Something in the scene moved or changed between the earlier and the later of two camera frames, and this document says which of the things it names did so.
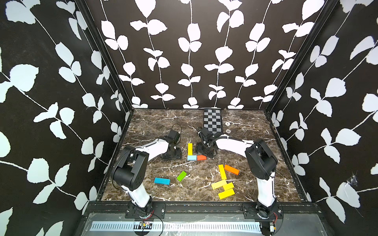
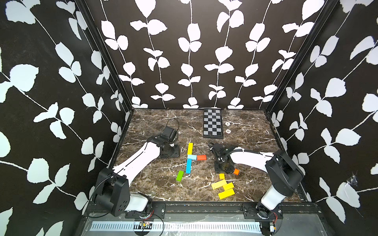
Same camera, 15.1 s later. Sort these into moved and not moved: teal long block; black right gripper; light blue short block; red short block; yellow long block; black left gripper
Moved: teal long block; black right gripper
Not moved: yellow long block; black left gripper; light blue short block; red short block
